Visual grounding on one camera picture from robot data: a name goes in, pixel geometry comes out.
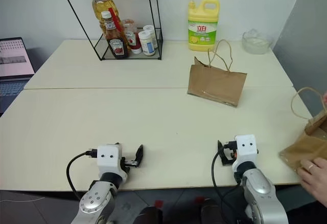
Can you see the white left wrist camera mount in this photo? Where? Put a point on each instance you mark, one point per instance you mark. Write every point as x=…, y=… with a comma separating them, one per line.
x=108, y=161

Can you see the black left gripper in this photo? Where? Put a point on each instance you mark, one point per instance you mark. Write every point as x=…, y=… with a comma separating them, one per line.
x=130, y=163

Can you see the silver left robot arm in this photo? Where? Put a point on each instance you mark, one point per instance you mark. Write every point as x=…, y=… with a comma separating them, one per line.
x=95, y=201

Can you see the dark rounded shape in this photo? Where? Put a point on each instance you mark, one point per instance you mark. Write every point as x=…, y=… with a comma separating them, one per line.
x=148, y=215

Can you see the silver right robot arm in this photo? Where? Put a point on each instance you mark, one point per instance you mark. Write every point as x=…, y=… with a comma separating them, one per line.
x=260, y=190

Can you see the grey partition panel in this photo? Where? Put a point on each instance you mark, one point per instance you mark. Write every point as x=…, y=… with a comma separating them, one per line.
x=304, y=35

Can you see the yellow dish detergent jug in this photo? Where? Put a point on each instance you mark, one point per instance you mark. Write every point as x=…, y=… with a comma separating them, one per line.
x=203, y=35

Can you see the brown paper bag crumpled rim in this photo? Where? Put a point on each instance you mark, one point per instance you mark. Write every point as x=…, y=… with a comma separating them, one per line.
x=217, y=86

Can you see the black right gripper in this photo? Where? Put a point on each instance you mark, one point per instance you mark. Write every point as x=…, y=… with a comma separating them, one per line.
x=227, y=157

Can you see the person's hand with ring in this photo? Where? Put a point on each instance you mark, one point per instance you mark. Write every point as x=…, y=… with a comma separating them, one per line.
x=316, y=180

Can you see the red squeeze ketchup bottle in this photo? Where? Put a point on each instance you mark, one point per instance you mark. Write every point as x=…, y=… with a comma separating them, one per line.
x=131, y=37

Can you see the cooking oil bottle red cap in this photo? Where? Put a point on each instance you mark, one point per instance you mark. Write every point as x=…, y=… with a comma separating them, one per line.
x=101, y=7

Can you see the person's bare hand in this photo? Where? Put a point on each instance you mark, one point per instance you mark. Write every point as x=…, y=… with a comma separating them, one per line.
x=325, y=101

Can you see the white jar blue label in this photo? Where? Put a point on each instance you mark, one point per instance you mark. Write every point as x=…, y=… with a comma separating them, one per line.
x=152, y=30
x=147, y=44

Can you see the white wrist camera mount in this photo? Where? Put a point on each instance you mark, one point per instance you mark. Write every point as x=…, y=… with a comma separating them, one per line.
x=246, y=150
x=108, y=161

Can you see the dark Heinz sauce bottle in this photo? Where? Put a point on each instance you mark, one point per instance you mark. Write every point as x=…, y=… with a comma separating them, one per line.
x=116, y=44

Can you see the brown paper bag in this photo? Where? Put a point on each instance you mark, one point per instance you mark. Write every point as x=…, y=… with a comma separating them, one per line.
x=306, y=147

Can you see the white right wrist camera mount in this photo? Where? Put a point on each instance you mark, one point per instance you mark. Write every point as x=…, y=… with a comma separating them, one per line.
x=246, y=150

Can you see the clear glass bowl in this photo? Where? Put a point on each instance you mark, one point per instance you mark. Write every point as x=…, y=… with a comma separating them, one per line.
x=255, y=43

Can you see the open laptop computer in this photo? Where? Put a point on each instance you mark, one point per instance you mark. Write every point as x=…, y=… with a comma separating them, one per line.
x=14, y=58

